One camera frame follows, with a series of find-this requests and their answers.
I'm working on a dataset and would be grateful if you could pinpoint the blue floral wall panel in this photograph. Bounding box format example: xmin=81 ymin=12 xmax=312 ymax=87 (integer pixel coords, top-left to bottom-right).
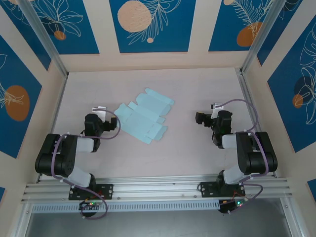
xmin=0 ymin=4 xmax=52 ymax=72
xmin=208 ymin=0 xmax=272 ymax=52
xmin=24 ymin=0 xmax=100 ymax=55
xmin=256 ymin=0 xmax=316 ymax=67
xmin=268 ymin=24 xmax=316 ymax=153
xmin=0 ymin=36 xmax=42 ymax=159

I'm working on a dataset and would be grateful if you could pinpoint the slotted grey cable duct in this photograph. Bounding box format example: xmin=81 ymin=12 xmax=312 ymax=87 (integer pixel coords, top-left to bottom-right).
xmin=32 ymin=200 xmax=220 ymax=213

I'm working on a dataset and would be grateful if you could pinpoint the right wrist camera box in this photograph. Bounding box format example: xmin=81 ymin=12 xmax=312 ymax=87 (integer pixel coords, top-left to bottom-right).
xmin=210 ymin=102 xmax=223 ymax=119

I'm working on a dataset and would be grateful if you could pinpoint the light blue paper box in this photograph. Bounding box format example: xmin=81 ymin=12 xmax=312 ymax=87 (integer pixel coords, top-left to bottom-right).
xmin=114 ymin=87 xmax=175 ymax=146

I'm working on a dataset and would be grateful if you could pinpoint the aluminium frame post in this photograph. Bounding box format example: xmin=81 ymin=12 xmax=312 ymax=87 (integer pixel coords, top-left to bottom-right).
xmin=18 ymin=0 xmax=69 ymax=77
xmin=241 ymin=0 xmax=287 ymax=74

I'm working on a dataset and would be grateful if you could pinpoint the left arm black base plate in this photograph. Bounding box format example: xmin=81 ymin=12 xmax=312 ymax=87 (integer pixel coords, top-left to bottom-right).
xmin=68 ymin=184 xmax=114 ymax=200

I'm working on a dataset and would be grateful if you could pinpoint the aluminium mounting rail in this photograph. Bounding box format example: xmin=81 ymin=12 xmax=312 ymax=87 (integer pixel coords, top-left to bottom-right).
xmin=21 ymin=174 xmax=293 ymax=203

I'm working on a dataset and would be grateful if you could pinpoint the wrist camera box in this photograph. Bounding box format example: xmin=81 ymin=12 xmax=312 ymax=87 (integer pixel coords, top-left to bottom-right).
xmin=210 ymin=102 xmax=223 ymax=119
xmin=92 ymin=106 xmax=107 ymax=122

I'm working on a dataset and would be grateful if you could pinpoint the aluminium table side rail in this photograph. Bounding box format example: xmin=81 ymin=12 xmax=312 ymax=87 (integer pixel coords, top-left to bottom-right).
xmin=37 ymin=74 xmax=69 ymax=183

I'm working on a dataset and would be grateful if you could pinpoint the blue panel peach circle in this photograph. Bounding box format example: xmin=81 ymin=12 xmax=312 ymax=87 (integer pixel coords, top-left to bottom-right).
xmin=110 ymin=0 xmax=197 ymax=53

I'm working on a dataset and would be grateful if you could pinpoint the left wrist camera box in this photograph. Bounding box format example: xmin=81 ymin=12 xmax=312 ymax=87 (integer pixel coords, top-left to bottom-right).
xmin=92 ymin=106 xmax=107 ymax=122

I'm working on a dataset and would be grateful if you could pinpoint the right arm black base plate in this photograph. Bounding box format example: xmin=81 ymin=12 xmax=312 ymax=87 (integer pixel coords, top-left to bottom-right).
xmin=199 ymin=181 xmax=246 ymax=198

